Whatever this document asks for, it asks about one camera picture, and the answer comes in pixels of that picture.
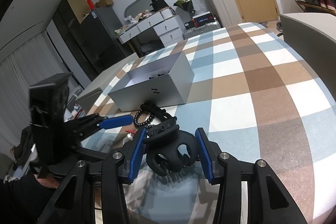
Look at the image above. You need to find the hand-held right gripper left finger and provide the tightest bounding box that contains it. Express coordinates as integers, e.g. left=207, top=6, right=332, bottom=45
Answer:
left=37, top=126, right=147, bottom=224

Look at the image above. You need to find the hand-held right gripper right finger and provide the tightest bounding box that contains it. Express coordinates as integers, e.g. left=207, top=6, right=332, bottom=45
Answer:
left=194, top=127, right=309, bottom=224

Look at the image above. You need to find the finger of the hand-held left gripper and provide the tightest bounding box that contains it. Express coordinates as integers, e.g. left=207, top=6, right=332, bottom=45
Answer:
left=63, top=114, right=133, bottom=130
left=71, top=120, right=133, bottom=146

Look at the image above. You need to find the black bead bracelet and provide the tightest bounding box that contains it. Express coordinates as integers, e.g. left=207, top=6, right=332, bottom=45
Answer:
left=133, top=109, right=158, bottom=128

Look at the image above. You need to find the large black hair claw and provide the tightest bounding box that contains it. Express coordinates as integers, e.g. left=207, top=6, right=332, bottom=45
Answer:
left=145, top=117, right=198, bottom=177

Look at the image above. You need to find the silver cardboard box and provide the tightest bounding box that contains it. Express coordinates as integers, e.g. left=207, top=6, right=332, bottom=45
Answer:
left=108, top=51, right=195, bottom=111

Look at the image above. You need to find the person's left forearm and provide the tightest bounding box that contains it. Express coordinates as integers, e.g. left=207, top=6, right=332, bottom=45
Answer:
left=0, top=174, right=62, bottom=224

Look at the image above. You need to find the small red hair clip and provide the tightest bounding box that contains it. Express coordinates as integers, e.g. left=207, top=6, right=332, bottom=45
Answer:
left=123, top=128, right=137, bottom=146

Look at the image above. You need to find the black wavy hair clip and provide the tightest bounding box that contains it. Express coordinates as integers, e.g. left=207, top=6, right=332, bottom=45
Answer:
left=140, top=101, right=177, bottom=123

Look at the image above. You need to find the grey curtain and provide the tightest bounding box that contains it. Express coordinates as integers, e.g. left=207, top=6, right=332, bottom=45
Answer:
left=0, top=31, right=88, bottom=161

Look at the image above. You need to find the checked tablecloth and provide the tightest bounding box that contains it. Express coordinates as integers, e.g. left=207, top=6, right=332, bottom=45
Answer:
left=87, top=22, right=336, bottom=224

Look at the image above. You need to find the dark grey fridge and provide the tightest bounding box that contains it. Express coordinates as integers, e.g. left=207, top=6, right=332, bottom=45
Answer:
left=80, top=7, right=127, bottom=75

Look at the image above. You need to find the dark wardrobe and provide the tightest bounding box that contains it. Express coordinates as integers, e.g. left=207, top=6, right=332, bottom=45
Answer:
left=52, top=0, right=105, bottom=83

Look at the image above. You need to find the white dressing table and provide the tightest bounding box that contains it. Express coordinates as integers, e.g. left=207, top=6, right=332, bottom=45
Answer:
left=117, top=7, right=185, bottom=54

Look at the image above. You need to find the grey arched mirror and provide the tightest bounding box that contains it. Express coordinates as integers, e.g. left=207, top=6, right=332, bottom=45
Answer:
left=124, top=0, right=151, bottom=21

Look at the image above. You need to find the open cardboard box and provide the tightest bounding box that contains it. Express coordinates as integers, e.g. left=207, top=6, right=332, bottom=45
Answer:
left=95, top=0, right=115, bottom=8

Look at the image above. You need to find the silver suitcase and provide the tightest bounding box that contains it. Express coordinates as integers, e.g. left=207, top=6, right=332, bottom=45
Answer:
left=182, top=21, right=221, bottom=40

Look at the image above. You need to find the black wrapped bouquet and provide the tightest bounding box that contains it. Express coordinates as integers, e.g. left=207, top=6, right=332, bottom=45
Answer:
left=174, top=0, right=196, bottom=16

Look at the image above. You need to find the red black box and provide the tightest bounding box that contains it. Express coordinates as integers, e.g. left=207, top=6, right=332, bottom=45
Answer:
left=192, top=12, right=218, bottom=28

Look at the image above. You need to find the white upright suitcase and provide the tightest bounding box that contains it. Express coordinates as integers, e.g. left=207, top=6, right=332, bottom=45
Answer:
left=205, top=0, right=243, bottom=28

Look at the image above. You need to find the grey cabinet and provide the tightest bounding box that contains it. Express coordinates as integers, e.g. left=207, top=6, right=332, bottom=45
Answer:
left=279, top=13, right=336, bottom=67

